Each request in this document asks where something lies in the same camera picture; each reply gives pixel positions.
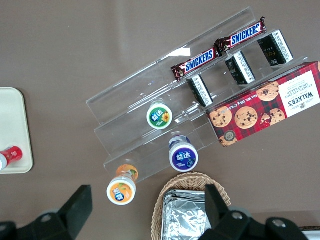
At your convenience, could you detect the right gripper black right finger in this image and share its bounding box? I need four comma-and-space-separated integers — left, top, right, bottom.
197, 183, 309, 240

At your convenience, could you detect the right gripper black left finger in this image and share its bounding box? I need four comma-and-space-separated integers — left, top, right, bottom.
0, 184, 94, 240

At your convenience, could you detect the light wicker basket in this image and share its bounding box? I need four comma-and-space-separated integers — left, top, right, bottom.
150, 171, 232, 240

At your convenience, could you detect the beige plastic tray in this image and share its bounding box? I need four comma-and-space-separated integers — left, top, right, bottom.
0, 86, 34, 175

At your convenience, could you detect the orange gum bottle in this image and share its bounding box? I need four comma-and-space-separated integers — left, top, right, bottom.
106, 163, 139, 206

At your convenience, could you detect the blue gum bottle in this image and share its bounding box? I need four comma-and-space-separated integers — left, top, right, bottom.
168, 134, 200, 174

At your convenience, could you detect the red gum bottle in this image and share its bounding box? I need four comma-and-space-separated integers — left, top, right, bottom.
0, 145, 24, 172

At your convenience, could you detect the white rectangular snack bin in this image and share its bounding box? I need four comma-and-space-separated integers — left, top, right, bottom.
299, 225, 320, 240

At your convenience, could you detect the red Walkers cookie box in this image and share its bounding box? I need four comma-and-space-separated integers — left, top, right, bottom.
205, 60, 320, 148

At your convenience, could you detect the green gum bottle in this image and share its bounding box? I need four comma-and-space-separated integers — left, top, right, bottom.
145, 99, 174, 130

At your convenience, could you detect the clear acrylic stepped stand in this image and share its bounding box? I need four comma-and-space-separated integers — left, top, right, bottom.
85, 6, 311, 185

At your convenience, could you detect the small black white box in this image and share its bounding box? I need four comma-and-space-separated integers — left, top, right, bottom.
224, 50, 257, 86
257, 29, 294, 68
186, 74, 214, 109

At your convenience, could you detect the Snickers chocolate bar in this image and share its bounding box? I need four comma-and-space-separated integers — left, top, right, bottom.
214, 15, 267, 53
170, 47, 224, 82

